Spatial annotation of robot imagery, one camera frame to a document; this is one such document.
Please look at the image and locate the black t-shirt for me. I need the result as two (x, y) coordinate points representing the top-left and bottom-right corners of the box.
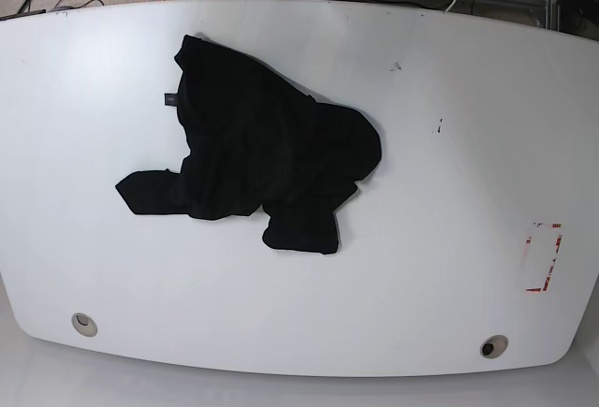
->
(116, 36), (382, 254)

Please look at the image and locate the red tape rectangle marking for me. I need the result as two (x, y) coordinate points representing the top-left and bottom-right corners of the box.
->
(521, 223), (562, 293)

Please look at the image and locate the right table cable grommet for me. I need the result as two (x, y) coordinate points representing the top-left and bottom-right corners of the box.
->
(480, 335), (509, 359)

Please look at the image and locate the table cable grommet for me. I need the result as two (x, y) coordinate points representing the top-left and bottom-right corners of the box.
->
(71, 313), (98, 338)
(480, 335), (509, 359)

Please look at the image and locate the left table cable grommet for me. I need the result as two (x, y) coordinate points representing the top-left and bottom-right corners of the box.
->
(71, 313), (98, 338)

